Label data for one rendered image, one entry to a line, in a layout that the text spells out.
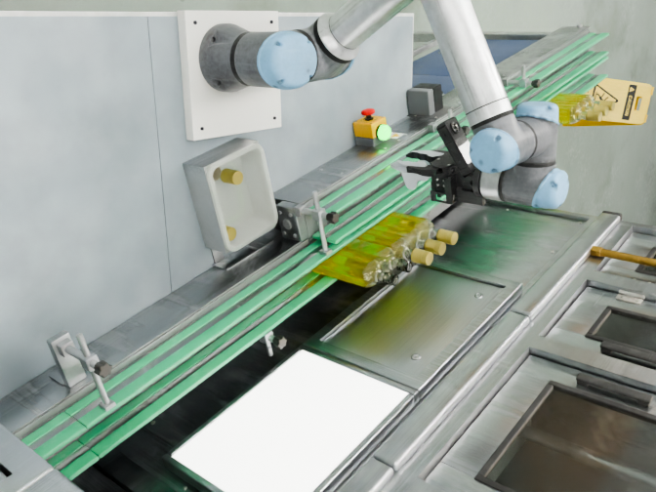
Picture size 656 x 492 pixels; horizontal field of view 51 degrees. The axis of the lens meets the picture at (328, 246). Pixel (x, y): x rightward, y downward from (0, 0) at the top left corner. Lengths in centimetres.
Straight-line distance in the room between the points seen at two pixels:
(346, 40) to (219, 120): 35
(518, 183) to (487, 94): 21
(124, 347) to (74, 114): 48
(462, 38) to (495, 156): 20
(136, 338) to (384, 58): 112
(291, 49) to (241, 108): 27
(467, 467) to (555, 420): 22
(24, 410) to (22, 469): 42
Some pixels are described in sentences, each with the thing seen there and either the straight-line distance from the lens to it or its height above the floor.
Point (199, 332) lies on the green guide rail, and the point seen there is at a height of 92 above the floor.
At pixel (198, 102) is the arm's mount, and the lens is 159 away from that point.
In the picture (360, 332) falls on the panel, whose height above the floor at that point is 107.
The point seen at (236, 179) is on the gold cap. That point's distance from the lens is 163.
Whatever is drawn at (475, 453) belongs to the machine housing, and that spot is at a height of 148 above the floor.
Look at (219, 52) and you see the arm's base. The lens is 155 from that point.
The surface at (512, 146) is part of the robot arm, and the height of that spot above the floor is 151.
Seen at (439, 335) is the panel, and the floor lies 125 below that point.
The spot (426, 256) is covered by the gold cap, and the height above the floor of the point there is 116.
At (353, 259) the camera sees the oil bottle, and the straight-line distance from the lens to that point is 167.
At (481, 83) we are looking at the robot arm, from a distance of 118.
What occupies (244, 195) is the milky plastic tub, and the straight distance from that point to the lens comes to 171.
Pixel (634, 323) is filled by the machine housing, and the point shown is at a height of 159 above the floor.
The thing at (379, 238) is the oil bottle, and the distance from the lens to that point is 174.
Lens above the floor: 202
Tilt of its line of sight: 39 degrees down
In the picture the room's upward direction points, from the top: 105 degrees clockwise
